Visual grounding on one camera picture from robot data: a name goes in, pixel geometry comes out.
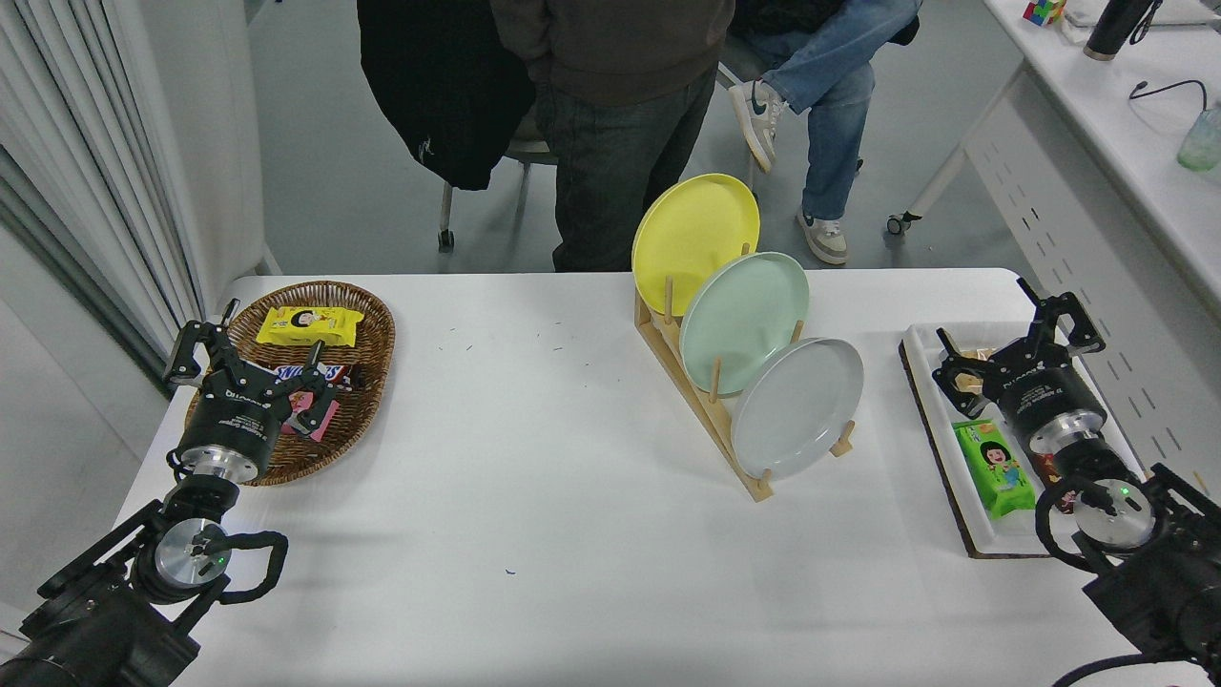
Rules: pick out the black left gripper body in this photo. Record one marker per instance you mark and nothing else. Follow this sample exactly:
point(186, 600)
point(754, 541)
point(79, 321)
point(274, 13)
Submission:
point(234, 415)

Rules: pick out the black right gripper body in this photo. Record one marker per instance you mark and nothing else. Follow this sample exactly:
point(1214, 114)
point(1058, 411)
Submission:
point(1045, 391)

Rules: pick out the grey plate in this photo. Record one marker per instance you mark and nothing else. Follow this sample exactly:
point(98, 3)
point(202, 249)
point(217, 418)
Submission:
point(796, 410)

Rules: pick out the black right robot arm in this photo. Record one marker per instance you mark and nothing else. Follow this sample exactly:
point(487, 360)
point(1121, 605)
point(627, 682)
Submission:
point(1164, 582)

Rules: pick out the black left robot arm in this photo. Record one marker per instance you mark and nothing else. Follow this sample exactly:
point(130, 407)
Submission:
point(95, 620)

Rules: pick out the wooden plate rack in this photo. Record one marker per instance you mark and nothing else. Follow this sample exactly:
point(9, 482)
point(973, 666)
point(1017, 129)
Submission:
point(754, 489)

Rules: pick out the mint green plate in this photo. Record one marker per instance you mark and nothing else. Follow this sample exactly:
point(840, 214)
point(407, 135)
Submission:
point(739, 320)

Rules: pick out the yellow plate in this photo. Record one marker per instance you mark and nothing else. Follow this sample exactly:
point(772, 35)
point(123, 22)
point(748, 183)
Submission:
point(692, 234)

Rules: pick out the tan peanut bar pack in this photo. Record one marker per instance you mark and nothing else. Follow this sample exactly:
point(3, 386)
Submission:
point(968, 374)

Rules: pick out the Snickers chocolate bar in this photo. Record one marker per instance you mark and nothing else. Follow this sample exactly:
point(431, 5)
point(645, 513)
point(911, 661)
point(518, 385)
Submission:
point(334, 372)

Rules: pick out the pink snack pack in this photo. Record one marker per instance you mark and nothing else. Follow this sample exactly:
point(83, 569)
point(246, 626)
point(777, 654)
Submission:
point(324, 420)

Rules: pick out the yellow snack pack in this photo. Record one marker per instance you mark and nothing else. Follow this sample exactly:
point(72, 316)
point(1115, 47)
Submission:
point(310, 326)

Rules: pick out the brown wicker basket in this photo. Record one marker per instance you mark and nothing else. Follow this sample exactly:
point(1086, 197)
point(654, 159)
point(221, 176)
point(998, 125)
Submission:
point(367, 343)

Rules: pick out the dark red snack bar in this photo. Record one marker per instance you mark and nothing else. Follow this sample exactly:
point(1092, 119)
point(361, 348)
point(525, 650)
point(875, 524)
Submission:
point(1049, 472)

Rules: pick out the green snack pack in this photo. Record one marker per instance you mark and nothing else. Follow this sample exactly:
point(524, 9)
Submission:
point(997, 468)

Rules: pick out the white tray with dark base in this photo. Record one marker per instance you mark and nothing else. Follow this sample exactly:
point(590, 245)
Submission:
point(973, 532)

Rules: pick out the white curtain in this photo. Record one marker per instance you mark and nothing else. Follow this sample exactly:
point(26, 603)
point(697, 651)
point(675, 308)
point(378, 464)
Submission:
point(86, 172)

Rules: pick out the white side table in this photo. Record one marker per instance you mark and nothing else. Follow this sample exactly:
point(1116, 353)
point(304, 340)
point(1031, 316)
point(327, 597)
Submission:
point(1068, 76)

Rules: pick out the grey metal chair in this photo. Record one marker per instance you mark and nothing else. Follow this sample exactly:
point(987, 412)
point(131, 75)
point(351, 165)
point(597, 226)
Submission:
point(520, 157)

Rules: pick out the black bottle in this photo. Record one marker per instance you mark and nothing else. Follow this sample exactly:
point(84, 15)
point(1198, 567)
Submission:
point(1116, 24)

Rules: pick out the seated person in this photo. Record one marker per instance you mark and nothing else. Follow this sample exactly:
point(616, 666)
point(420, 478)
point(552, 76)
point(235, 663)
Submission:
point(830, 105)

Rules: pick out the colourful puzzle cube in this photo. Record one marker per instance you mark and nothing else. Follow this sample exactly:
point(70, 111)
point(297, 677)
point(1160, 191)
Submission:
point(1043, 10)

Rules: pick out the black jacket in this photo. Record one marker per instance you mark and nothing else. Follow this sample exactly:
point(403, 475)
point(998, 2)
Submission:
point(448, 86)

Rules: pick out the white flat device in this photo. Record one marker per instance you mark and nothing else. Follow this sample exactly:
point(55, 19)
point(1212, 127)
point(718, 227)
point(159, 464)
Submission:
point(1192, 11)

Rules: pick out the standing person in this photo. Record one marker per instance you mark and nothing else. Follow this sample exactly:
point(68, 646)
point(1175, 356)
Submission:
point(620, 124)

